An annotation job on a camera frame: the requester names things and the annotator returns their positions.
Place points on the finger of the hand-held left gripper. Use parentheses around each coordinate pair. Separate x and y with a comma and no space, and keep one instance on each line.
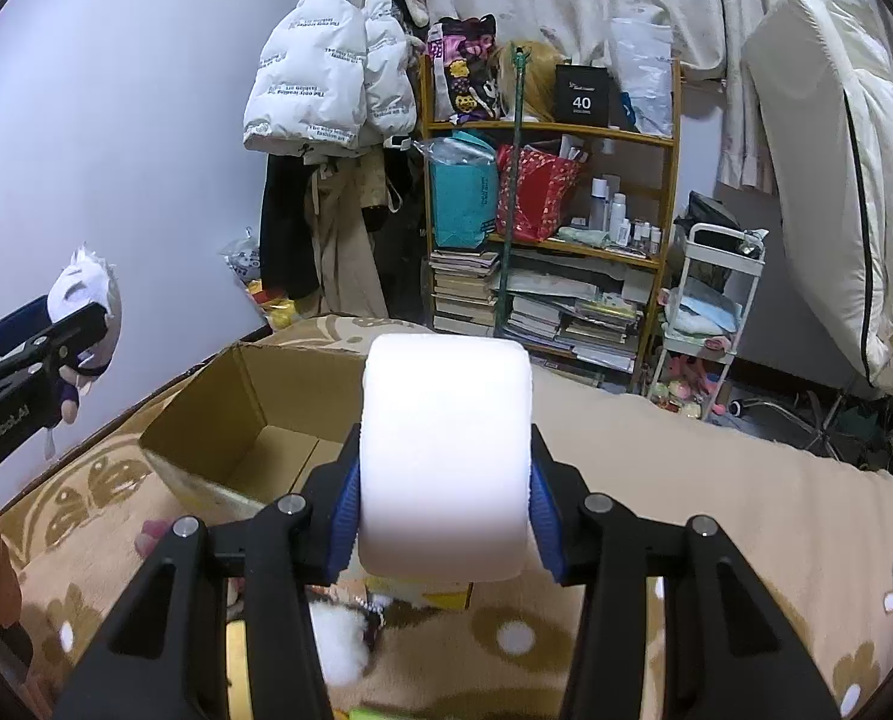
(68,345)
(11,326)

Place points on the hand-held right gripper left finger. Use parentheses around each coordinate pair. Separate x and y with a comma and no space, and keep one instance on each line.
(345,517)

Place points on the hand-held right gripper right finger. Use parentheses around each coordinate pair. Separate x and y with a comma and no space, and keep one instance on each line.
(544,525)

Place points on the white-haired plush doll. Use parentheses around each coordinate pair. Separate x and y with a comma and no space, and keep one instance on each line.
(86,292)

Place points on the white tissue roll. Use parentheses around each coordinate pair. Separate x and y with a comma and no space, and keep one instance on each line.
(446,450)

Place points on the printed cardboard box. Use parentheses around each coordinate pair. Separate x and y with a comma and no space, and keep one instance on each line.
(214,420)

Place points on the white fluffy plush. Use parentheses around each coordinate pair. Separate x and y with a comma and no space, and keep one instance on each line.
(338,641)

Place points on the beige printed blanket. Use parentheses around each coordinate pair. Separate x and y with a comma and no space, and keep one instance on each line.
(716,510)

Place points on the clear printed plastic bag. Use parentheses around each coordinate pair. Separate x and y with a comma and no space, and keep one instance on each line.
(242,262)

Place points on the pile of pink plush toys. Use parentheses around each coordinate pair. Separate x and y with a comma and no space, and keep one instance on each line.
(686,386)

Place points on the pile of books and papers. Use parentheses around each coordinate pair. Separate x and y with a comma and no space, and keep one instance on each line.
(574,319)

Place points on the yellow toy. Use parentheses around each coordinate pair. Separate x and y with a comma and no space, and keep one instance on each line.
(278,311)

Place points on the stack of old books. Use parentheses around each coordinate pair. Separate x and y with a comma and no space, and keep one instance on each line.
(461,292)

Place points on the black garment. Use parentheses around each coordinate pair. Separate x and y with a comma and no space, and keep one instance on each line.
(285,225)

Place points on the light blue cloth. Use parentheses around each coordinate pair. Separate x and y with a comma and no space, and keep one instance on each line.
(705,315)

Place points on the beige coat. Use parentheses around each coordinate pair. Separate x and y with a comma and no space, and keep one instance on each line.
(345,240)

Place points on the metal chair base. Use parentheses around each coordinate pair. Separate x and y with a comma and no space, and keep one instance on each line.
(829,420)

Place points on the group of white bottles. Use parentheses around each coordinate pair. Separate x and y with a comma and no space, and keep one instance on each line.
(619,217)

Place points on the red patterned bag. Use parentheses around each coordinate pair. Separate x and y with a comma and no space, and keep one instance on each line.
(540,195)

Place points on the white trolley cart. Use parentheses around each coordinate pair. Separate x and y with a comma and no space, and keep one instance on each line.
(716,240)

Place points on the teal shopping bag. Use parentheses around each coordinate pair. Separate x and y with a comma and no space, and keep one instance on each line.
(461,195)

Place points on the black bag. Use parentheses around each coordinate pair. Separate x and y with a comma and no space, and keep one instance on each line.
(713,214)

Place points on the green pole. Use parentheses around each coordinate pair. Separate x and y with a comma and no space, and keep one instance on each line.
(515,165)

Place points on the white puffer jacket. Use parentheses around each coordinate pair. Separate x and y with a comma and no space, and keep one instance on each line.
(319,67)

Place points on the wooden shelf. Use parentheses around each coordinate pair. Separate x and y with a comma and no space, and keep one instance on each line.
(660,165)

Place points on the black box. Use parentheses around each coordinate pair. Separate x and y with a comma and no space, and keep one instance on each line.
(585,94)

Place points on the blonde wig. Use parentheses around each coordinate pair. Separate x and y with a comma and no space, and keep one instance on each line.
(540,82)

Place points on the cream folded mattress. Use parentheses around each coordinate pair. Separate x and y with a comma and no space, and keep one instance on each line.
(829,165)

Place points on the white plastic bag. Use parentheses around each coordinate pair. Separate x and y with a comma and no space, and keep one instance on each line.
(641,75)

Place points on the pink printed bag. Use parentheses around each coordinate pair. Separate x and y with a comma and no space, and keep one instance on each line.
(461,67)

